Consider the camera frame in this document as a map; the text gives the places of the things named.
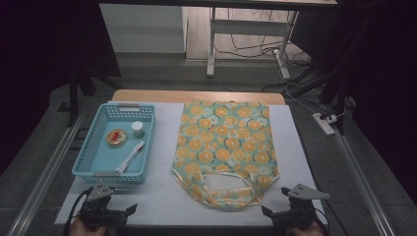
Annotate small jar with white lid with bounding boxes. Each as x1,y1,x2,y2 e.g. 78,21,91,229
131,120,146,139

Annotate black floor cables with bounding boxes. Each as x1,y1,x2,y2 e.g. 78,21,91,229
214,9,311,61

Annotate white table mat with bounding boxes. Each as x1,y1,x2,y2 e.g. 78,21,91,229
53,101,328,227

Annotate aluminium rail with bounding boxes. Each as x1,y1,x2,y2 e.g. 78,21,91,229
332,129,397,236
6,111,87,236

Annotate orange-print green fabric bag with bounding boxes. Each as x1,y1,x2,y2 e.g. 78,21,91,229
171,99,280,209

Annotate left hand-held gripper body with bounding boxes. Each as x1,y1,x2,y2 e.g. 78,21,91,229
80,185,130,231

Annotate right hand-held gripper black cable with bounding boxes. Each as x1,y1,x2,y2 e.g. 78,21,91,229
314,206,330,236

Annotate person's right hand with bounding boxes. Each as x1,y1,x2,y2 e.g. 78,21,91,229
287,220,326,236

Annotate white cable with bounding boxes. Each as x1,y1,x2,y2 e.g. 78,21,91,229
278,62,347,120

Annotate white-framed desk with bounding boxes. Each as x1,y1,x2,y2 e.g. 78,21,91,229
97,0,338,80

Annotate white cabinet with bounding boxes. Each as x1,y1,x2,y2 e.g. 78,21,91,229
98,3,189,55

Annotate left hand-held gripper black cable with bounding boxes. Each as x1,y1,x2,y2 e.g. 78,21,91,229
63,186,94,236

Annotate round gold tin red label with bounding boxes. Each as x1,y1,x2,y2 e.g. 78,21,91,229
105,128,128,148

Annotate white tube with red cap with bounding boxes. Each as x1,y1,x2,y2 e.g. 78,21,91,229
114,141,146,174

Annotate person's left hand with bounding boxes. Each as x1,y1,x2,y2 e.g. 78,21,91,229
69,215,109,236

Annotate light blue plastic basket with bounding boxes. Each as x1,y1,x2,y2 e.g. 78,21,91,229
71,101,157,184

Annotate hand-held gripper black cable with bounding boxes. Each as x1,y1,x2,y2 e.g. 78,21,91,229
314,206,330,236
63,186,94,236

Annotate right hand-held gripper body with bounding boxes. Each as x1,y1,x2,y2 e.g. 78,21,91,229
270,183,330,230

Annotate white power strip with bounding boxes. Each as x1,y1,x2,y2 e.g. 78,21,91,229
312,112,338,136

